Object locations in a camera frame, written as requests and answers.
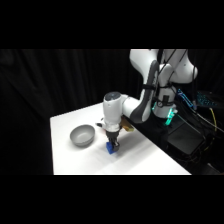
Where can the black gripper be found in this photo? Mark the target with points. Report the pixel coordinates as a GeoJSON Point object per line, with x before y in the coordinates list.
{"type": "Point", "coordinates": [111, 127]}

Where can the blue cube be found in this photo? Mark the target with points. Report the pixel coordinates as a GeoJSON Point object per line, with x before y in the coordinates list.
{"type": "Point", "coordinates": [110, 148]}

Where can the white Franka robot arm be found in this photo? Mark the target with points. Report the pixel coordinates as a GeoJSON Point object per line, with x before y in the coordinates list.
{"type": "Point", "coordinates": [146, 93]}

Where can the grey bowl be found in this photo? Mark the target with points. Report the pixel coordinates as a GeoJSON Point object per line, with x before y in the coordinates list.
{"type": "Point", "coordinates": [82, 135]}

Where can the black robot stand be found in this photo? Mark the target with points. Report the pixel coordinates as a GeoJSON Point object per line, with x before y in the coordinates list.
{"type": "Point", "coordinates": [150, 130]}

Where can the black box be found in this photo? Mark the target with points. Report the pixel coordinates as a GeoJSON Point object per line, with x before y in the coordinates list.
{"type": "Point", "coordinates": [185, 140]}

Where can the black curtain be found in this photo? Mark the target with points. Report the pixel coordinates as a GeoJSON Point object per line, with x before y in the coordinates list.
{"type": "Point", "coordinates": [33, 100]}

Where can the teal lit electronics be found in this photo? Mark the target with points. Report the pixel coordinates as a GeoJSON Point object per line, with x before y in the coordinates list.
{"type": "Point", "coordinates": [205, 99]}

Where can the blue bracket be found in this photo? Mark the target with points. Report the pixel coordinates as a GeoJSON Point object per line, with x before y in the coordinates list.
{"type": "Point", "coordinates": [184, 96]}

